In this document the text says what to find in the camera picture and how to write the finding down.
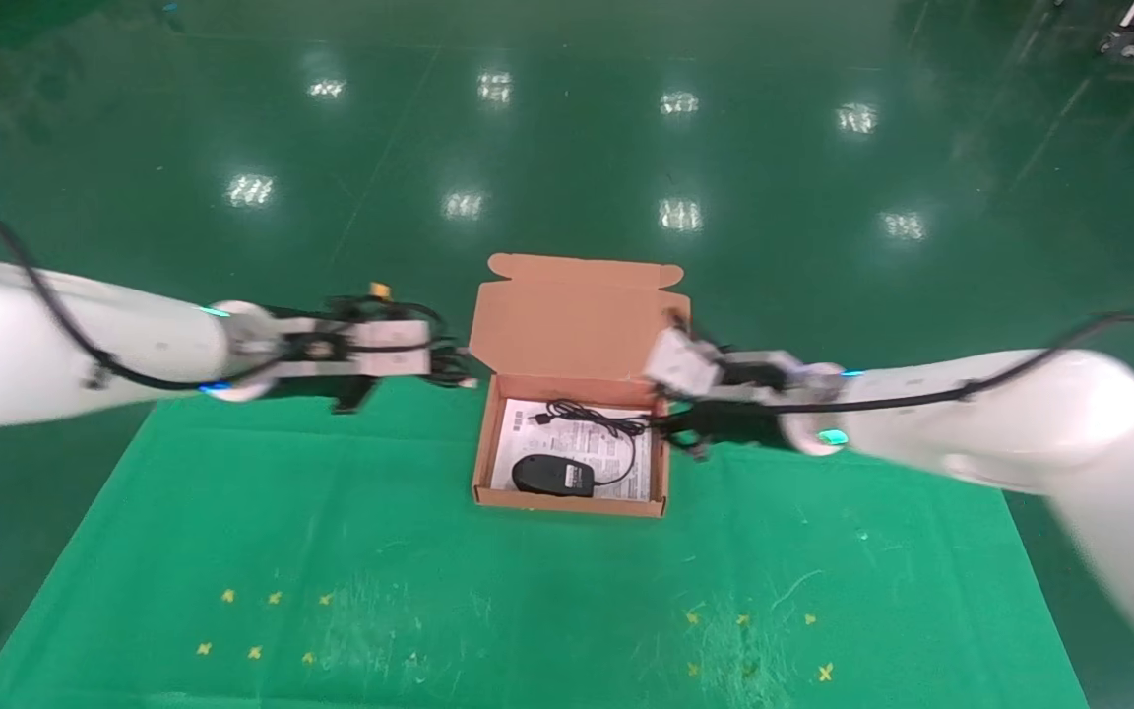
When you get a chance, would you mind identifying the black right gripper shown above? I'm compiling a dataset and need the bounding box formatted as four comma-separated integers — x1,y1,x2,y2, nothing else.
648,399,796,464

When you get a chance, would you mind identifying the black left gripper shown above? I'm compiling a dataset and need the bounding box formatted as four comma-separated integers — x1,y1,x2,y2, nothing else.
307,339,460,415

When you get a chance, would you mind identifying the black wired mouse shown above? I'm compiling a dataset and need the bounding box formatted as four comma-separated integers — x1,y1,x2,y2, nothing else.
512,399,652,497

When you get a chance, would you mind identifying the brown cardboard box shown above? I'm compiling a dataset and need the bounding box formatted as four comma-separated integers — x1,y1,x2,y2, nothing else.
469,252,694,519

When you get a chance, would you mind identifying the white printed instruction sheet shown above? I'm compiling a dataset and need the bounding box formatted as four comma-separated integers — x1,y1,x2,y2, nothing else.
490,397,654,501

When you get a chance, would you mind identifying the green table cloth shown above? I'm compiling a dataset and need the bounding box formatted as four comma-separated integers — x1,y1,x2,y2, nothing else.
0,379,1090,709

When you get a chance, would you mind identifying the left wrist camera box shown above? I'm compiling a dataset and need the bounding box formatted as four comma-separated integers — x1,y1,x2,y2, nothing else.
277,313,433,380

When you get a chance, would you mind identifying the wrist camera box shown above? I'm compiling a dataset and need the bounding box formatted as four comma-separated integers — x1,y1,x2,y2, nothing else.
644,325,804,400
277,313,433,380

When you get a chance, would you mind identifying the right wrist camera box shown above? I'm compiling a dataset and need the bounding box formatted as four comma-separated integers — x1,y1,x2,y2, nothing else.
644,325,804,400

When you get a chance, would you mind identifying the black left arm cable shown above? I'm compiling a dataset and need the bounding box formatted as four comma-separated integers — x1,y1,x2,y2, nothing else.
0,192,445,393

